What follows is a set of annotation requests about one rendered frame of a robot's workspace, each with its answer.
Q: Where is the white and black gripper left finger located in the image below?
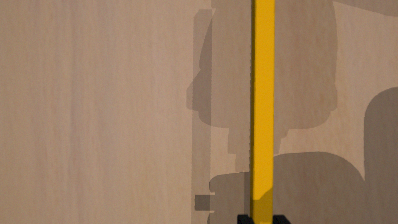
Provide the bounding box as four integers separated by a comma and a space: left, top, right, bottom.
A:
237, 214, 255, 224

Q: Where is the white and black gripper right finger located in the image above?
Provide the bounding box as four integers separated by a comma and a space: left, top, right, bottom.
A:
272, 215, 291, 224

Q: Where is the yellow vertical bar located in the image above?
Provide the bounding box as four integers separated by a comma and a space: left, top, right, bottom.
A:
250, 0, 275, 224

